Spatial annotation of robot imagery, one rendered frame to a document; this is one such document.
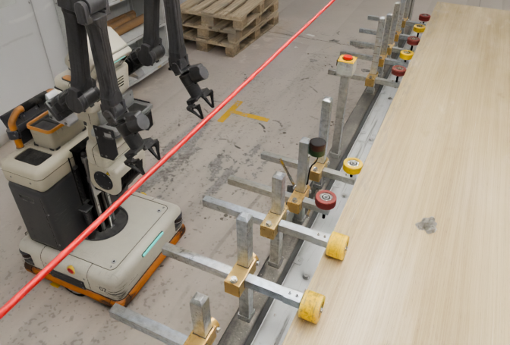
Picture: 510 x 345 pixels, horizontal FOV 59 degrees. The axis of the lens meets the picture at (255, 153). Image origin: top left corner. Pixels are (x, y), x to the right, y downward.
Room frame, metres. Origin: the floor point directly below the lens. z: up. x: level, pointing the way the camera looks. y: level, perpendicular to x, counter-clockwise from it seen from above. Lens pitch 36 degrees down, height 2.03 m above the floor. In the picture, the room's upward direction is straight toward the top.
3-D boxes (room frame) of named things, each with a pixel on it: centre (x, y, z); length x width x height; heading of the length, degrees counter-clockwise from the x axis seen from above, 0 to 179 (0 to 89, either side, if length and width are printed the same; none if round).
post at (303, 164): (1.35, -0.18, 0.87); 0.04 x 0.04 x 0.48; 65
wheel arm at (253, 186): (1.35, -0.09, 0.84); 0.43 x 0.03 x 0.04; 65
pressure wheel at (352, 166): (1.48, -0.41, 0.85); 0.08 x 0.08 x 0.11
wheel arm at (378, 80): (2.47, -0.66, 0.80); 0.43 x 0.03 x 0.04; 65
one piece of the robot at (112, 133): (1.65, 0.57, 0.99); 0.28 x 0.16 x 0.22; 156
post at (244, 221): (0.90, 0.03, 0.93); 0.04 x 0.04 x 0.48; 65
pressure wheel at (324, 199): (1.27, -0.27, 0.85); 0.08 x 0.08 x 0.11
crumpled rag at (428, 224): (1.12, -0.61, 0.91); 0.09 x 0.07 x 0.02; 131
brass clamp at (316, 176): (1.56, -0.28, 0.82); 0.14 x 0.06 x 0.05; 155
